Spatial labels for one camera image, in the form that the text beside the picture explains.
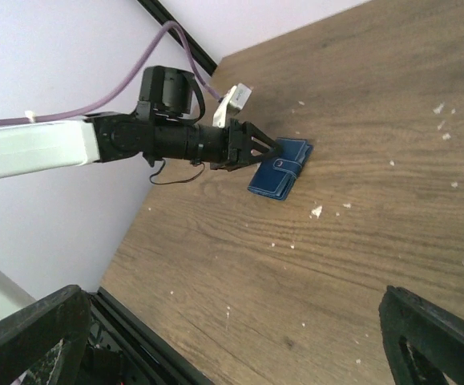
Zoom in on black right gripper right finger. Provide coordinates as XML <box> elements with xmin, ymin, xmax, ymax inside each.
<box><xmin>378</xmin><ymin>286</ymin><xmax>464</xmax><ymax>384</ymax></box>

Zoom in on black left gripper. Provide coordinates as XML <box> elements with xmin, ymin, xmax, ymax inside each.
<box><xmin>210</xmin><ymin>119</ymin><xmax>282</xmax><ymax>171</ymax></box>

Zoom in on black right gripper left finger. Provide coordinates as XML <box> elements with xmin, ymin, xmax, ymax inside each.
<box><xmin>0</xmin><ymin>285</ymin><xmax>91</xmax><ymax>384</ymax></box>

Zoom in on blue leather card holder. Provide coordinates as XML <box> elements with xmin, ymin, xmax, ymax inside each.
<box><xmin>248</xmin><ymin>137</ymin><xmax>313</xmax><ymax>201</ymax></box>

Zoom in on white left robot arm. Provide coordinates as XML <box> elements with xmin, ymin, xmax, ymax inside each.
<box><xmin>0</xmin><ymin>66</ymin><xmax>282</xmax><ymax>179</ymax></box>

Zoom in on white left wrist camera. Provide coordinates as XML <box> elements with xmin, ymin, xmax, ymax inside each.
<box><xmin>212</xmin><ymin>83</ymin><xmax>252</xmax><ymax>128</ymax></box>

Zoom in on black front frame rail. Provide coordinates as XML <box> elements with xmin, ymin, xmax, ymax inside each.
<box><xmin>83</xmin><ymin>288</ymin><xmax>212</xmax><ymax>384</ymax></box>

